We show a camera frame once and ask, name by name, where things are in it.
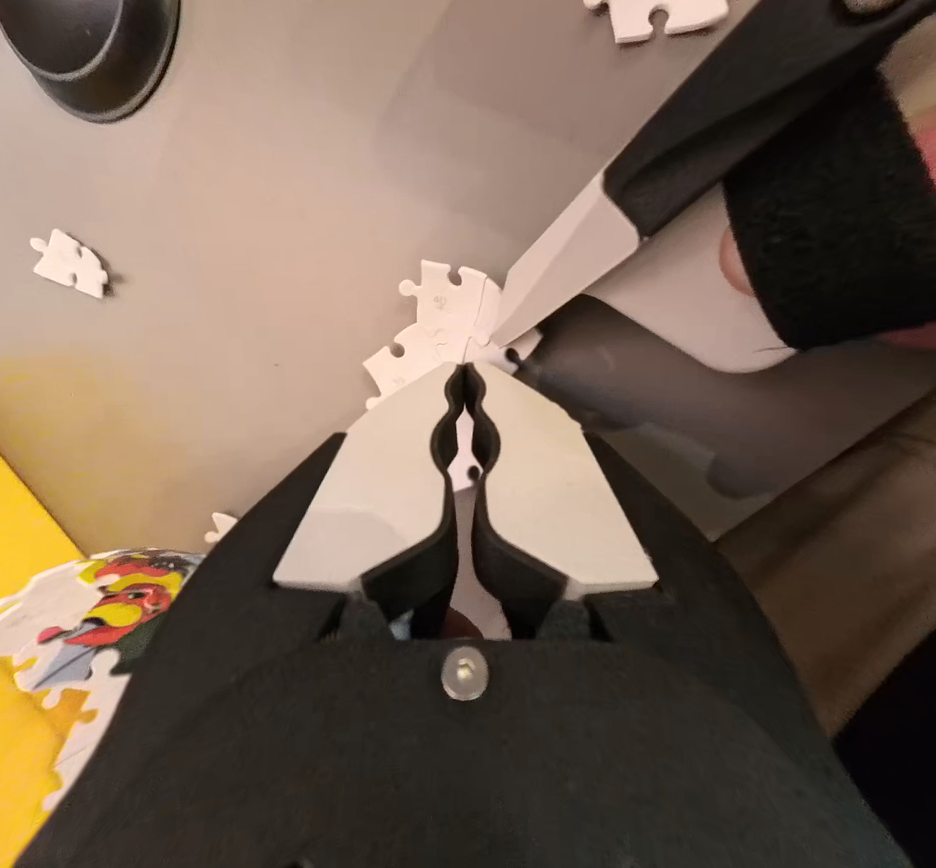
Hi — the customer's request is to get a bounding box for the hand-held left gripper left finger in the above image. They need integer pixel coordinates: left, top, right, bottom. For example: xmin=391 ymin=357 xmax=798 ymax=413
xmin=274 ymin=363 xmax=469 ymax=623

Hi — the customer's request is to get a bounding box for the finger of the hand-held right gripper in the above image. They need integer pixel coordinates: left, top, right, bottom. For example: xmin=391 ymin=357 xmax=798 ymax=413
xmin=492 ymin=169 xmax=646 ymax=350

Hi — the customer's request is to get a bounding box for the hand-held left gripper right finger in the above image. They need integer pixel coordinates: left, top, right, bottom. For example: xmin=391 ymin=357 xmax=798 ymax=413
xmin=470 ymin=362 xmax=661 ymax=636

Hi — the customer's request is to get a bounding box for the joined white puzzle pieces cluster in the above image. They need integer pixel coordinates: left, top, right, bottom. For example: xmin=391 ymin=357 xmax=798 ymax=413
xmin=362 ymin=259 xmax=546 ymax=492

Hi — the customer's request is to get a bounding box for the partly built colourful puzzle ball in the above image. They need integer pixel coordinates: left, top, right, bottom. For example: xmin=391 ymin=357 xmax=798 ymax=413
xmin=0 ymin=550 xmax=207 ymax=818

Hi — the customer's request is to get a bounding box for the person's right hand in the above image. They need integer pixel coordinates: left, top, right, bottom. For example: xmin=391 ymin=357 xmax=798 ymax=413
xmin=719 ymin=120 xmax=936 ymax=351

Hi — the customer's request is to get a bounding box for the yellow cardboard tray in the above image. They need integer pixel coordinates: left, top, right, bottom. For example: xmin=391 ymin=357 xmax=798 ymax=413
xmin=0 ymin=454 xmax=103 ymax=868

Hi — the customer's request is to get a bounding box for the person's black top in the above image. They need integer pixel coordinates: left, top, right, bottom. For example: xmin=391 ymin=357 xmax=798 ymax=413
xmin=832 ymin=652 xmax=936 ymax=868

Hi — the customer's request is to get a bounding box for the black round display stand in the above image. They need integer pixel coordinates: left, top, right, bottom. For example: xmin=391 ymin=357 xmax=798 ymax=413
xmin=0 ymin=0 xmax=181 ymax=124

